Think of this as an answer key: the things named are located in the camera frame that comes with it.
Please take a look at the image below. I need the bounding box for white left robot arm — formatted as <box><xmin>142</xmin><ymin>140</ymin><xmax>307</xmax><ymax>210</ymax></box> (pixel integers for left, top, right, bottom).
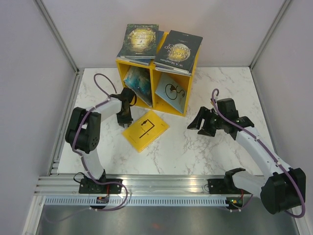
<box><xmin>65</xmin><ymin>88</ymin><xmax>137</xmax><ymax>193</ymax></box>

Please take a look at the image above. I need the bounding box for light blue cat book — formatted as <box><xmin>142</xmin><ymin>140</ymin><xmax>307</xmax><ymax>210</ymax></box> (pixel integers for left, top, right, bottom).
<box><xmin>155</xmin><ymin>73</ymin><xmax>186</xmax><ymax>114</ymax></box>

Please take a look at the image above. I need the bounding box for yellow wooden shelf box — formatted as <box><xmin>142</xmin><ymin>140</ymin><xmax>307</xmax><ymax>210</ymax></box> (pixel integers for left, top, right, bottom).
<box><xmin>116</xmin><ymin>32</ymin><xmax>199</xmax><ymax>116</ymax></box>

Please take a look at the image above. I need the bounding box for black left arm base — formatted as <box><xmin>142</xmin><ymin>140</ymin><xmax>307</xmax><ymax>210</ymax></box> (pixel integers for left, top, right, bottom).
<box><xmin>73</xmin><ymin>172</ymin><xmax>123</xmax><ymax>195</ymax></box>

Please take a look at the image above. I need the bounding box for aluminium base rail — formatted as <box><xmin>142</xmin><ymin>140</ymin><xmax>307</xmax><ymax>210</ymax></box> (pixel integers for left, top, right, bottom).
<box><xmin>34</xmin><ymin>175</ymin><xmax>301</xmax><ymax>197</ymax></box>

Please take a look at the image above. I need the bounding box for navy blue crest book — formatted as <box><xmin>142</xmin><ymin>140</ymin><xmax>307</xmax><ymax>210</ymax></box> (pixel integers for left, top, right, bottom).
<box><xmin>115</xmin><ymin>29</ymin><xmax>165</xmax><ymax>67</ymax></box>

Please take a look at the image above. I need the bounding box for teal ocean cover book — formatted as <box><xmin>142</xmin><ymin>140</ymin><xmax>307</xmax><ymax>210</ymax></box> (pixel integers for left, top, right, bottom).
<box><xmin>123</xmin><ymin>66</ymin><xmax>153</xmax><ymax>107</ymax></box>

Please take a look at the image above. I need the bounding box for green forest cover book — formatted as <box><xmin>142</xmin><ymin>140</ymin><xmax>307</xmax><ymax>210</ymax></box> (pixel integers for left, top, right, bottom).
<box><xmin>119</xmin><ymin>23</ymin><xmax>159</xmax><ymax>59</ymax></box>

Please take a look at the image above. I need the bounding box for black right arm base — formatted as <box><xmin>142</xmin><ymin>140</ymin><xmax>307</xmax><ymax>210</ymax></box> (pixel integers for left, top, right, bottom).
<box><xmin>207</xmin><ymin>167</ymin><xmax>249</xmax><ymax>195</ymax></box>

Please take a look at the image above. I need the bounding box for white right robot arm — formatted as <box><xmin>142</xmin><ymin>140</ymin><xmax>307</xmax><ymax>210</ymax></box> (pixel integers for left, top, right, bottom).
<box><xmin>187</xmin><ymin>98</ymin><xmax>306</xmax><ymax>218</ymax></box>

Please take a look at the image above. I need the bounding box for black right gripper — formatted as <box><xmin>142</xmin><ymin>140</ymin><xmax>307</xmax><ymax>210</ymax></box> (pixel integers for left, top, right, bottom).
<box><xmin>187</xmin><ymin>106</ymin><xmax>225</xmax><ymax>137</ymax></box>

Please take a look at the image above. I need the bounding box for white slotted cable duct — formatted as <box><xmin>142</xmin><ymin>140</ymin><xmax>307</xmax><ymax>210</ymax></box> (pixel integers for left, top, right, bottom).
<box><xmin>45</xmin><ymin>196</ymin><xmax>228</xmax><ymax>207</ymax></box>

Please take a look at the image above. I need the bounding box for yellow file folder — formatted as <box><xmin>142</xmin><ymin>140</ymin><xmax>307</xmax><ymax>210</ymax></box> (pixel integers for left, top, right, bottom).
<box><xmin>122</xmin><ymin>110</ymin><xmax>169</xmax><ymax>153</ymax></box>

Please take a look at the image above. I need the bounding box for black Moon and Sixpence book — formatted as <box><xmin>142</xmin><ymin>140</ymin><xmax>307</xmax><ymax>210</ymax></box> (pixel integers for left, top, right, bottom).
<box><xmin>154</xmin><ymin>30</ymin><xmax>203</xmax><ymax>76</ymax></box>

